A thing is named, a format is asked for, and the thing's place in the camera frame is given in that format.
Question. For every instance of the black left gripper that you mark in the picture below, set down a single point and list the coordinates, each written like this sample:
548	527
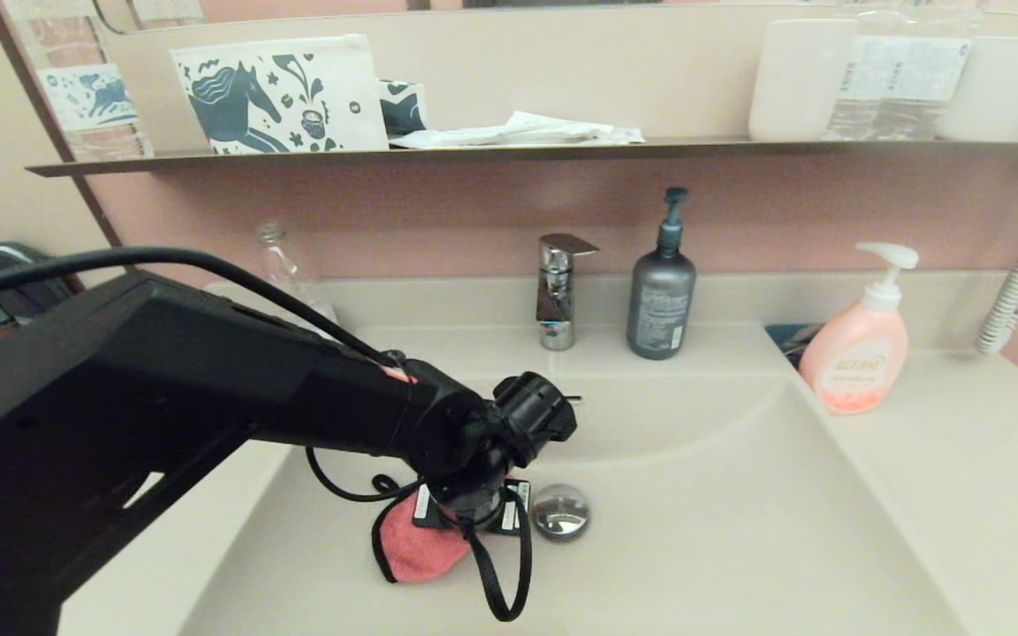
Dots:
513	517

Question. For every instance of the pink towel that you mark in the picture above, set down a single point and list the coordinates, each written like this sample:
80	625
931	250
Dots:
421	556

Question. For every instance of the chrome faucet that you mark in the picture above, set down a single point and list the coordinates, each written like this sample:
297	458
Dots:
554	300

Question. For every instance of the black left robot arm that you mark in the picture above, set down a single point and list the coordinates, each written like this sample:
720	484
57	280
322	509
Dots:
164	397

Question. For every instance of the beige sink basin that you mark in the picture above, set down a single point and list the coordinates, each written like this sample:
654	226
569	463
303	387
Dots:
739	530

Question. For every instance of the chrome drain stopper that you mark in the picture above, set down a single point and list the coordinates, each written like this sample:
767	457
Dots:
562	512

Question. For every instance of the dark grey pump bottle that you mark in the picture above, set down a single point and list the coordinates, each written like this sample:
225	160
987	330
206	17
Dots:
660	300

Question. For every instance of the clear empty plastic bottle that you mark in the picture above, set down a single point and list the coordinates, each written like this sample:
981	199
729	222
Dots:
277	265

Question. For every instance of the pink soap pump bottle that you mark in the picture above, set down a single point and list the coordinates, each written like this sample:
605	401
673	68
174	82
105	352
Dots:
856	353

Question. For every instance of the white paper packets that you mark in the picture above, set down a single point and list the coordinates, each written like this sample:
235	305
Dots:
522	132

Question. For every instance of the white horse print pouch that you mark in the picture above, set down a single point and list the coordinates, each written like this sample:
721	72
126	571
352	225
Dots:
277	97

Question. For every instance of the clear labelled water bottle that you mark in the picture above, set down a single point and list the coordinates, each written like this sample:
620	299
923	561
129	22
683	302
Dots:
902	79

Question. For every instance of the clear bottle horse label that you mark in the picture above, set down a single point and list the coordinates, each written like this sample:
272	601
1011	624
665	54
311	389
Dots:
83	97

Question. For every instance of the dark metal wall shelf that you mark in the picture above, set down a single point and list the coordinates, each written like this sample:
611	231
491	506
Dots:
385	157

